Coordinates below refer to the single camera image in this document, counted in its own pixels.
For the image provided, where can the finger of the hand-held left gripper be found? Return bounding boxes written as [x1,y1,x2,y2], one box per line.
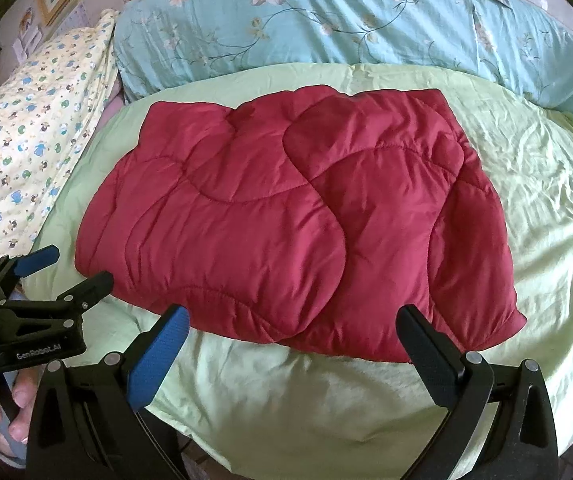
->
[4,271,115,332]
[0,244,61,295]

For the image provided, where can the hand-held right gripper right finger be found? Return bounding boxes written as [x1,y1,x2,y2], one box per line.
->
[396,304,573,480]

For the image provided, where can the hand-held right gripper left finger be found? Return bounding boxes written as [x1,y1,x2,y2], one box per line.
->
[26,305,190,480]

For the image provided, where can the red quilted jacket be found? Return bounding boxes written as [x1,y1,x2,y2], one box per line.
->
[74,85,528,364]

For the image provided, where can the yellow patterned pillow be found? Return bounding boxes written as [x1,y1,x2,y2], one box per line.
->
[0,9,120,272]

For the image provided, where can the light green bed sheet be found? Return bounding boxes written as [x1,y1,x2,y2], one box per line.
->
[20,62,573,480]

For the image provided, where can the pink cloth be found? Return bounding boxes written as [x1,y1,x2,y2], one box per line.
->
[97,84,130,126]

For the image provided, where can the blue floral quilt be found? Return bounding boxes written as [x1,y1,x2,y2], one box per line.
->
[114,0,573,161]

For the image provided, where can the paper wall sticker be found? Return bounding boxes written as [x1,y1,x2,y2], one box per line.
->
[11,25,43,58]

